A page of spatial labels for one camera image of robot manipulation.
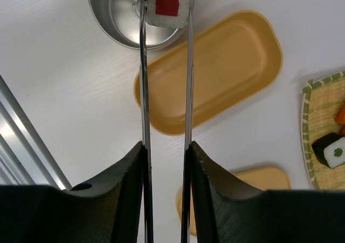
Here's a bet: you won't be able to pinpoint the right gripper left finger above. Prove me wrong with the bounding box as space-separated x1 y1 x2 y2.
1 142 143 242

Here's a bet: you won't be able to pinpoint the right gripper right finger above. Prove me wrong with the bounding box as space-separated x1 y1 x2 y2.
189 142 344 242

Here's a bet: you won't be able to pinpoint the metal tongs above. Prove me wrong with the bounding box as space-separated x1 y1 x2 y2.
136 0 196 243

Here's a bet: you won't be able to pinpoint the green sushi roll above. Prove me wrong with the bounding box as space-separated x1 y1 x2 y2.
312 133 344 169

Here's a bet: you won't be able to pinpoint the red toy shrimp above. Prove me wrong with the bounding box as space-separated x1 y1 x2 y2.
335 109 345 124

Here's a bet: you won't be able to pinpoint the red sushi roll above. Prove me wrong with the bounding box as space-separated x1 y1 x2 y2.
144 0 191 29

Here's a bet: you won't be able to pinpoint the oblong tan box lid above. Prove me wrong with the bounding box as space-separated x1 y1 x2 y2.
176 165 292 237

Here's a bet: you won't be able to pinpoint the oblong tan lunch box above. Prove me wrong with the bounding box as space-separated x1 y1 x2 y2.
148 10 283 135

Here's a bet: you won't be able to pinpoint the bamboo sushi mat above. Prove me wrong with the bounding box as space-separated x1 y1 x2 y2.
301 71 344 190

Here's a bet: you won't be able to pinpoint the round steel container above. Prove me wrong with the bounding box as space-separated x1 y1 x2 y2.
88 0 194 50

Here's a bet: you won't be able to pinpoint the aluminium mounting rail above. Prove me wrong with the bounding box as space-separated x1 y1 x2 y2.
1 79 72 190

